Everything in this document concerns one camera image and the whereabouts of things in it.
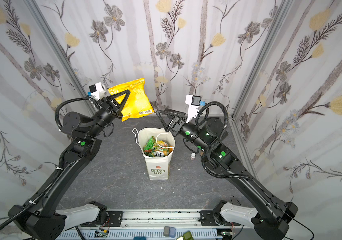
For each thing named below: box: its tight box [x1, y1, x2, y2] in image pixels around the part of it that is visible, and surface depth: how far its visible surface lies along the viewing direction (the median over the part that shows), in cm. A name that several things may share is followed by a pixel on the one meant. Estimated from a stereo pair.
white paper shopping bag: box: [132, 127, 176, 181], surface depth 81 cm
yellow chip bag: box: [108, 77, 155, 122], surface depth 52 cm
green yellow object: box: [183, 230, 195, 240], surface depth 70 cm
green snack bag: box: [143, 136, 156, 158], surface depth 88 cm
